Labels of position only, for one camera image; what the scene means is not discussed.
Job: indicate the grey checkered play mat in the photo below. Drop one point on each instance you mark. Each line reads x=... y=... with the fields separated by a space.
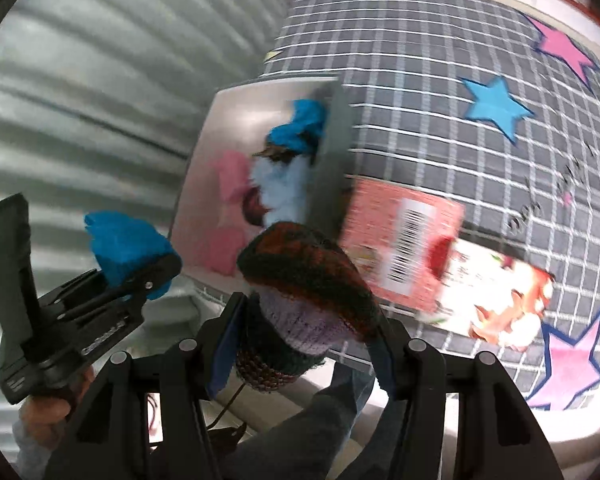
x=492 y=107

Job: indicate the person's left hand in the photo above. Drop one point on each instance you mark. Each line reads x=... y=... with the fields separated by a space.
x=43 y=418

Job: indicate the pink foam sponge block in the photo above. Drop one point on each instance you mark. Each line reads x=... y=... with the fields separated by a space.
x=219 y=230

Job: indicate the grey white storage box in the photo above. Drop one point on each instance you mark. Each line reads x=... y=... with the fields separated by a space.
x=270 y=150

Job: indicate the light blue fluffy duster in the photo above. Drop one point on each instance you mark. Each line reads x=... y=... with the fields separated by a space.
x=283 y=188

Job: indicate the brown purple knitted hat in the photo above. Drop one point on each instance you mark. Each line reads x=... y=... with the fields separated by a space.
x=306 y=296

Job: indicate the blue cloth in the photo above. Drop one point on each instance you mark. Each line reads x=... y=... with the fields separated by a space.
x=304 y=132
x=123 y=245

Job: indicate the green pleated curtain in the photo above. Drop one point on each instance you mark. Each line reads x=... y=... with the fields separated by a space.
x=101 y=103

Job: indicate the red printed cardboard box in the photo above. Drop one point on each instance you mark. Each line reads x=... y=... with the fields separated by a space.
x=406 y=246

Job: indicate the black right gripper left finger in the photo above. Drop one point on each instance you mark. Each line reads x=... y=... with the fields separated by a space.
x=107 y=436

